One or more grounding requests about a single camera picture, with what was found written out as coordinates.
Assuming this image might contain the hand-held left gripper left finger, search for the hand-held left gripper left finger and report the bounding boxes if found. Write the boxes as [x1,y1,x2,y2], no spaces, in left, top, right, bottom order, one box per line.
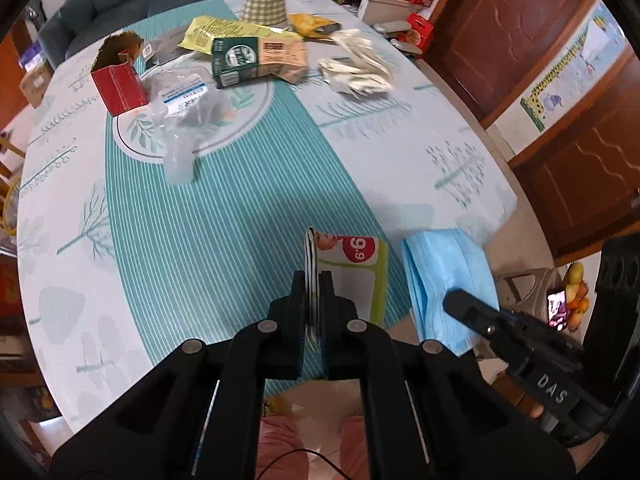
[50,270,308,480]

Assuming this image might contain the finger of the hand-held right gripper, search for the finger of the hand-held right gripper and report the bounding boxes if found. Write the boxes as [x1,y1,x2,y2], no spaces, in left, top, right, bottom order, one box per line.
[442,287,526,358]
[500,307,586,361]

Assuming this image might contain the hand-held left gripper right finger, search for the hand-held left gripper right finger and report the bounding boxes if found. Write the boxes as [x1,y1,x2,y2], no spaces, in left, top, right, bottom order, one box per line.
[319,270,576,480]

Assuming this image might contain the blue face mask pack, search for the blue face mask pack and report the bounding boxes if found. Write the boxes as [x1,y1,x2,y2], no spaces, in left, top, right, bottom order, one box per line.
[401,229,501,358]

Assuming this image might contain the white packet green border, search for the white packet green border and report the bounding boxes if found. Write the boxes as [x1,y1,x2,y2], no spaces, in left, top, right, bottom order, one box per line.
[304,227,391,353]

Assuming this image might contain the smartphone with lit screen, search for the smartphone with lit screen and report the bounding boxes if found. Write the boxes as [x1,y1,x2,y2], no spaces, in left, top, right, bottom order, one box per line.
[546,290,568,331]

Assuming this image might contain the brown plastic stool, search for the brown plastic stool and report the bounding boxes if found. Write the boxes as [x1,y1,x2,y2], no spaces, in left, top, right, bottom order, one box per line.
[495,267,568,328]

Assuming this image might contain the pile of fruit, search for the pile of fruit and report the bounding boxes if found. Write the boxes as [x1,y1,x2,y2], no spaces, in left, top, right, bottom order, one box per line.
[562,261,591,331]

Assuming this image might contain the person's legs pink pants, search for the person's legs pink pants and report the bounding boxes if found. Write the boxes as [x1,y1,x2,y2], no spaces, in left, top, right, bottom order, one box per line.
[257,400,373,480]

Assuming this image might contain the leaf print tablecloth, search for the leaf print tablecloth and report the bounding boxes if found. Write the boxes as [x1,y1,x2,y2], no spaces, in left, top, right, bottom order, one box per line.
[15,0,518,436]

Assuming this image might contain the wooden door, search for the wooden door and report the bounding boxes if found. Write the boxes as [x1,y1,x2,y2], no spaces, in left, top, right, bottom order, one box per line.
[507,52,640,266]
[425,0,598,128]

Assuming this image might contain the clear plastic bag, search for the clear plastic bag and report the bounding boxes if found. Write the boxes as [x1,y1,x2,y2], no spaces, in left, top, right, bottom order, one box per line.
[142,62,236,186]

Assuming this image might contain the white crumpled bag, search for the white crumpled bag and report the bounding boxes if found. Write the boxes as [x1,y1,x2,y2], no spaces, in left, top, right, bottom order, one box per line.
[319,29,395,97]

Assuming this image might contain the small red gift box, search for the small red gift box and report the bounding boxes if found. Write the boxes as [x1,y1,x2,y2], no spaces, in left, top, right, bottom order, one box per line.
[404,12,435,51]

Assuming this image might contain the kraft paper bag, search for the kraft paper bag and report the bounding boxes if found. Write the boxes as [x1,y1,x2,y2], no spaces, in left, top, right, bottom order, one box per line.
[255,37,308,83]

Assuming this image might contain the dark green box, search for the dark green box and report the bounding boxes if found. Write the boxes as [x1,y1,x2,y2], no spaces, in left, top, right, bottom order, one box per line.
[210,36,263,90]

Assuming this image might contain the red carton box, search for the red carton box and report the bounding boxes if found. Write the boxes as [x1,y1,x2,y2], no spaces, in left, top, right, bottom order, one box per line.
[90,31,150,117]

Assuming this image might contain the dark grey foil packet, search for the dark grey foil packet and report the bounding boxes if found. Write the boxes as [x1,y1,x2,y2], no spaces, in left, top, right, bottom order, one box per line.
[137,27,198,68]

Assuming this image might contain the yellow chip bag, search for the yellow chip bag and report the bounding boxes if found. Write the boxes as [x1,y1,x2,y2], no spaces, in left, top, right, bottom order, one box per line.
[290,12,343,41]

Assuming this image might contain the yellow plastic bag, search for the yellow plastic bag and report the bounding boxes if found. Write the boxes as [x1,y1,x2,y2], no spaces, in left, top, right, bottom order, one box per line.
[179,15,301,56]

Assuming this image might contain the checkered paper cup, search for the checkered paper cup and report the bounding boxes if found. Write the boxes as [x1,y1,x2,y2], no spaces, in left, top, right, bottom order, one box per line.
[240,0,290,28]

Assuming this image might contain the cardboard box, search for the cardboard box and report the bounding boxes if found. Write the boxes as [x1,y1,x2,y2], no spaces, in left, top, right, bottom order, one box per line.
[20,62,53,108]

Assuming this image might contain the purple tissue pack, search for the purple tissue pack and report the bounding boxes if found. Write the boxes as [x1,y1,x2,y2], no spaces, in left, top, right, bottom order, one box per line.
[19,42,46,68]

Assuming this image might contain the dark blue square cushion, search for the dark blue square cushion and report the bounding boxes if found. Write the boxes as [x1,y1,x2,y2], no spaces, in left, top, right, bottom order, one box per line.
[39,0,98,63]

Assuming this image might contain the black cable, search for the black cable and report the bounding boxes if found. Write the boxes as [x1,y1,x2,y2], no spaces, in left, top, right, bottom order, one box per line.
[255,449,348,480]

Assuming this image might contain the giraffe wall poster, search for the giraffe wall poster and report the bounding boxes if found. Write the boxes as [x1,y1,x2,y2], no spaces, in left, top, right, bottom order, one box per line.
[520,0,631,133]

